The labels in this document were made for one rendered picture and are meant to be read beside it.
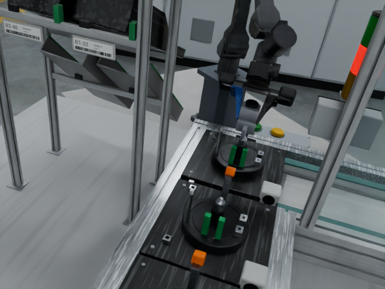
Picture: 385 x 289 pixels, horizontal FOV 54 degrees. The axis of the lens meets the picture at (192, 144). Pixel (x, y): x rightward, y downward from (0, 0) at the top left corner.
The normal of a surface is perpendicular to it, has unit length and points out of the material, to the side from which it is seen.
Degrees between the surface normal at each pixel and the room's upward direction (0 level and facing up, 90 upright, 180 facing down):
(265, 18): 38
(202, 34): 90
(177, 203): 0
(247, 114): 90
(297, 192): 0
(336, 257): 90
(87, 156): 0
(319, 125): 90
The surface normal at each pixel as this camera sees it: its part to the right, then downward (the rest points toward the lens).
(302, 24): -0.13, 0.54
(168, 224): 0.13, -0.82
